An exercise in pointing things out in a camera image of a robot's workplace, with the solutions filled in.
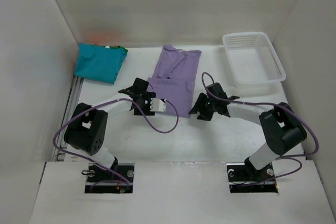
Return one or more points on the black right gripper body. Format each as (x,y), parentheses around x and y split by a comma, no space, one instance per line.
(207,107)

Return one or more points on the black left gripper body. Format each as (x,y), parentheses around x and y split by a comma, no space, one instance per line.
(145,103)

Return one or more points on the lilac t shirt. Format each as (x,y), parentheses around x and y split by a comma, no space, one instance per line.
(174,78)

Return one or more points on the green t shirt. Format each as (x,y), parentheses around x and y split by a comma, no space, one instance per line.
(119,47)

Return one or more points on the teal t shirt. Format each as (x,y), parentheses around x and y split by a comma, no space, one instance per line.
(99,63)

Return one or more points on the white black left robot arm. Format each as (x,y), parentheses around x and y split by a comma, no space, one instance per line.
(87,132)

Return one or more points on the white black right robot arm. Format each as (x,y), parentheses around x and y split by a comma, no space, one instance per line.
(281,128)

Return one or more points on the white plastic basket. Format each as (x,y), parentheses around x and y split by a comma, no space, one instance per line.
(252,59)

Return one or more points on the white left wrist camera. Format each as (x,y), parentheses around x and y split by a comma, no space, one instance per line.
(157,105)

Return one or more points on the aluminium frame rail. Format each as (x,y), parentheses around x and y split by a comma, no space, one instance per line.
(72,100)

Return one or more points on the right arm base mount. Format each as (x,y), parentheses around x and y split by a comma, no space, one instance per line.
(261,181)

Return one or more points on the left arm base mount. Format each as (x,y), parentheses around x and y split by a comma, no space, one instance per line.
(99,181)

